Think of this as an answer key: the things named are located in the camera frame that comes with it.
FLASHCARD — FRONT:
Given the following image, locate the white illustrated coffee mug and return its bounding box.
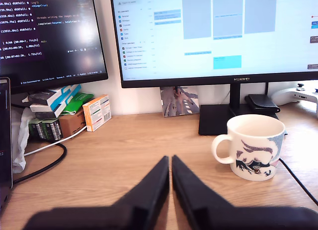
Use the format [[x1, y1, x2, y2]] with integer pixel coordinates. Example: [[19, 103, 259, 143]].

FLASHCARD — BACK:
[[211, 114, 286, 182]]

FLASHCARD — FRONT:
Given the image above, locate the standing photo card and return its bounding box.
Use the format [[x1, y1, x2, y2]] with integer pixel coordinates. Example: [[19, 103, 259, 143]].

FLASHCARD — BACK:
[[160, 85, 200, 118]]

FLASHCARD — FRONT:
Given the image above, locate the orange and white medicine box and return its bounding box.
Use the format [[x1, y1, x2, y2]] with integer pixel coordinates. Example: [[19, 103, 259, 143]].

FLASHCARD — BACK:
[[82, 94, 112, 133]]

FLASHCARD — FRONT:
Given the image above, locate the brown cardboard box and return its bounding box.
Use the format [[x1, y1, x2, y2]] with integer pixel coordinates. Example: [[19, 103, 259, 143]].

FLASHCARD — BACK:
[[59, 108, 87, 139]]

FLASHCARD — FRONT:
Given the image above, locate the small black wallet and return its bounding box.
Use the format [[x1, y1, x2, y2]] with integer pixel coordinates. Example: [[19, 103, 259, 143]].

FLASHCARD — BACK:
[[244, 93, 281, 114]]

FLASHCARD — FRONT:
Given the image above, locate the green pouch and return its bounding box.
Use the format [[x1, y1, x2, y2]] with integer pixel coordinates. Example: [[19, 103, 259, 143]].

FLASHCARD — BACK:
[[60, 91, 95, 116]]

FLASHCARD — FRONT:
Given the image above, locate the green battery pack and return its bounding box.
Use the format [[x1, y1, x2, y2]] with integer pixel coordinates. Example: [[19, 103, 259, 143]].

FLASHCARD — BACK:
[[41, 118, 64, 142], [28, 118, 45, 139]]

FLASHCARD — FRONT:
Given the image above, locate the white and teal carton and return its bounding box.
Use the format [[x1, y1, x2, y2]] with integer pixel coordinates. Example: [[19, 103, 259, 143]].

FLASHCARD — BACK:
[[26, 84, 82, 106], [29, 92, 82, 119]]

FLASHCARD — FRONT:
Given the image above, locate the white game controller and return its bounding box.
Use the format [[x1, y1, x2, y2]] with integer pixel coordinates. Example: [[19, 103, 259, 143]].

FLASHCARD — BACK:
[[270, 82, 318, 109]]

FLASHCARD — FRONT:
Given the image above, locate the white crumpled cloth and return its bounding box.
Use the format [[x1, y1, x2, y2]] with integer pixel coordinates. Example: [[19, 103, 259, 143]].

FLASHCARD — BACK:
[[11, 107, 37, 174]]

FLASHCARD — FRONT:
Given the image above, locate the black laptop screen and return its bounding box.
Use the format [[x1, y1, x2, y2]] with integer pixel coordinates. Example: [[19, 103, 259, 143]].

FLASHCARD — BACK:
[[0, 77, 13, 211]]

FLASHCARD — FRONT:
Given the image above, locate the black Huawei monitor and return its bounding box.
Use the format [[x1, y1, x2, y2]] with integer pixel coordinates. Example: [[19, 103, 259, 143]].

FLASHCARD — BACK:
[[109, 0, 318, 136]]

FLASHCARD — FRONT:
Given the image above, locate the monitor with dark terminal screen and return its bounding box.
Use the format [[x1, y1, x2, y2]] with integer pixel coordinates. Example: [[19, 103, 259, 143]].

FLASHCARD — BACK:
[[0, 0, 109, 94]]

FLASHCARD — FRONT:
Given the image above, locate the thick black cable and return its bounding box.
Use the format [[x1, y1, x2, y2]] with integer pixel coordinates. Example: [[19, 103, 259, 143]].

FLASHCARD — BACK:
[[12, 142, 68, 185]]

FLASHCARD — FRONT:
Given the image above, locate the white cable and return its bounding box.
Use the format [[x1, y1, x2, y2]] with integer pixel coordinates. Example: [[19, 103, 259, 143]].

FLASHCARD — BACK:
[[23, 125, 88, 157]]

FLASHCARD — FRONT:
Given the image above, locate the thin black cable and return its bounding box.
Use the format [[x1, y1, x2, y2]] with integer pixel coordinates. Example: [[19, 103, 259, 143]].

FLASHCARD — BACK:
[[278, 157, 318, 206]]

